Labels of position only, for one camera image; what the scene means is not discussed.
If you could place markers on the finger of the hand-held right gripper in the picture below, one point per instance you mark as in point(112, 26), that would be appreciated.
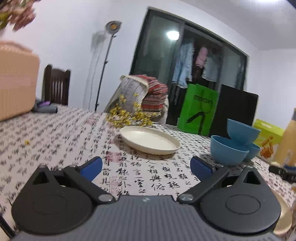
point(286, 175)

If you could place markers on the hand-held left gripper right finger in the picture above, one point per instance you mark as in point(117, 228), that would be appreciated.
point(201, 168)

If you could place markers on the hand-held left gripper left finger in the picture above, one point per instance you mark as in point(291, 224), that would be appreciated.
point(92, 168)

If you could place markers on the blue bowl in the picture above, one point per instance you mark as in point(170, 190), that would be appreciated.
point(242, 132)
point(254, 151)
point(227, 153)

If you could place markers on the cream round plate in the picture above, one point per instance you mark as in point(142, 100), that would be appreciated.
point(283, 215)
point(148, 139)

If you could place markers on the calligraphy print tablecloth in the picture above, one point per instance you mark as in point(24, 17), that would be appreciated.
point(69, 143)

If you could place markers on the beige thermos jug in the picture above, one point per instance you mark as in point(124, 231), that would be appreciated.
point(286, 139)

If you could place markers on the yellow-green snack box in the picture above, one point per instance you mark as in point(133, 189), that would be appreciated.
point(268, 132)

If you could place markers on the green paper bag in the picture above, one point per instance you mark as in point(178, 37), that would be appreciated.
point(196, 109)

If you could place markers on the yellow blossom branch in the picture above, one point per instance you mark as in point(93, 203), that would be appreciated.
point(124, 114)

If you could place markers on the black paper bag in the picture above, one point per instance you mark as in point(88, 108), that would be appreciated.
point(235, 106)

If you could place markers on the purple cloth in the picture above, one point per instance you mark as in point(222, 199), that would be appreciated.
point(45, 107)

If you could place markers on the grey lace-trimmed cloth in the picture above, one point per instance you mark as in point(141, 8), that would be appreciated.
point(131, 88)

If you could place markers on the dark wooden chair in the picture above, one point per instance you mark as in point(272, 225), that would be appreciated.
point(55, 85)

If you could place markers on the hanging white garment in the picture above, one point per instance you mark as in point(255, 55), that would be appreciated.
point(212, 67)

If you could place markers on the hanging light blue shirt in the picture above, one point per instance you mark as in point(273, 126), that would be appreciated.
point(183, 67)

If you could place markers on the hanging pink garment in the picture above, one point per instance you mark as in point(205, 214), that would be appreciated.
point(201, 58)

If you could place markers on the pink hard case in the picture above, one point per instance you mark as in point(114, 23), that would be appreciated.
point(16, 81)

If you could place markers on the dark sliding glass door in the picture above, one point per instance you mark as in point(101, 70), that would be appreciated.
point(150, 51)

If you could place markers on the studio lamp on stand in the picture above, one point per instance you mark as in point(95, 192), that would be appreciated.
point(113, 26)

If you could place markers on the dried pink roses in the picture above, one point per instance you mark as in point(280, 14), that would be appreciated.
point(20, 14)

